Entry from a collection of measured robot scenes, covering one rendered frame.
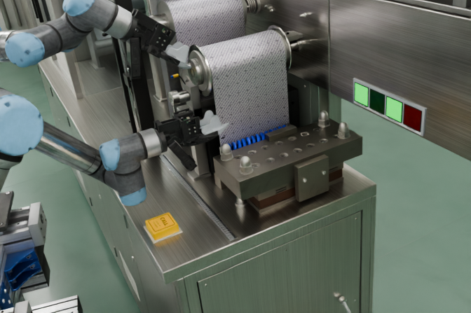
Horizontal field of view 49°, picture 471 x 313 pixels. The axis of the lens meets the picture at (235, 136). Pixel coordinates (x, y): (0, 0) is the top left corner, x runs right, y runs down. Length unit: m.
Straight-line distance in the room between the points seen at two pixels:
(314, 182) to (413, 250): 1.36
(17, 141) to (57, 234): 2.02
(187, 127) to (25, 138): 0.43
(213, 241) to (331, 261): 0.41
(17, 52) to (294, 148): 0.75
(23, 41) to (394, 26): 0.84
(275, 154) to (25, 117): 0.66
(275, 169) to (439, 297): 1.33
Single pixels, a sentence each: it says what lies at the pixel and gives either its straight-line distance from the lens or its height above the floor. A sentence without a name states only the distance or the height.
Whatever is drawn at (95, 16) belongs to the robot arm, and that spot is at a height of 1.46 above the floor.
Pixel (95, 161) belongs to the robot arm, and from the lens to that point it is 1.45.
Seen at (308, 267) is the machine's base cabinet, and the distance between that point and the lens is 1.53.
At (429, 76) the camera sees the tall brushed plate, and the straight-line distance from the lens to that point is 1.20.
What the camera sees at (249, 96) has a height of 1.16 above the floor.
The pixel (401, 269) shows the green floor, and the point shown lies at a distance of 2.61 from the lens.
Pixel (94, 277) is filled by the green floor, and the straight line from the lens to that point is 2.75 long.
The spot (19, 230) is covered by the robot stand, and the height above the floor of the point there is 0.76.
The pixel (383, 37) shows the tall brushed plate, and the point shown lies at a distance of 1.28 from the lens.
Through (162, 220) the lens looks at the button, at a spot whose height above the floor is 0.92.
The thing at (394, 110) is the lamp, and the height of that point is 1.18.
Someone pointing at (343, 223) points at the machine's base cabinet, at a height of 0.81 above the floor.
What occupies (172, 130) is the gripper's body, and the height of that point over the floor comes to 1.14.
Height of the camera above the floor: 1.73
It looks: 27 degrees down
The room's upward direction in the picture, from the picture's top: 6 degrees counter-clockwise
